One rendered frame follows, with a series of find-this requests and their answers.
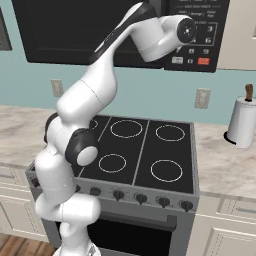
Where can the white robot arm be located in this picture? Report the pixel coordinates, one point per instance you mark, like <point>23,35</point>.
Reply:
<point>83,100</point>

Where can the black microwave oven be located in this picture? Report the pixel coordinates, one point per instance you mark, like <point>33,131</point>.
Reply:
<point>213,50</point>

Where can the black microwave door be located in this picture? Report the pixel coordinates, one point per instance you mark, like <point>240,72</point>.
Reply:
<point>60,30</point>

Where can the grey stove with black hob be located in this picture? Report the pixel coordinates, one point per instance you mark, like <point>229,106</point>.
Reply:
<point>160,153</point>

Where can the black stove knob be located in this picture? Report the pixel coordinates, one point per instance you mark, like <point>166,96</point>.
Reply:
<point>141,198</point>
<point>118,194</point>
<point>34,182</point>
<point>95,191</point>
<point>186,205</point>
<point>163,201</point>
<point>78,188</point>

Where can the black oven door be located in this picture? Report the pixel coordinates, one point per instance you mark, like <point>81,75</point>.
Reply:
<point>133,238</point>

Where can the white paper towel roll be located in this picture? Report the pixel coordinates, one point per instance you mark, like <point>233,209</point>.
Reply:
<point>243,121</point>

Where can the cream drawer front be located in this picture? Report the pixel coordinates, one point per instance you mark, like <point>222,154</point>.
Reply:
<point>238,208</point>
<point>11,175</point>

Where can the paper towel holder brown knob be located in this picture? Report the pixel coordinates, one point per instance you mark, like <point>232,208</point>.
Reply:
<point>249,91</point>

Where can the cream cupboard door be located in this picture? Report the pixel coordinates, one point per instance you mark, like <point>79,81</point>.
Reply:
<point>226,241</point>
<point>16,216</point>

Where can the dark framed window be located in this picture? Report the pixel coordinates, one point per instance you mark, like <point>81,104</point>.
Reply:
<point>4,31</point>

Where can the beige wall outlet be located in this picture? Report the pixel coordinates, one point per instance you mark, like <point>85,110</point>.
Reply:
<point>57,87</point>
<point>202,98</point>

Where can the cream wall cupboard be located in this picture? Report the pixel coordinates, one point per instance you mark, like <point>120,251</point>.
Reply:
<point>238,33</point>

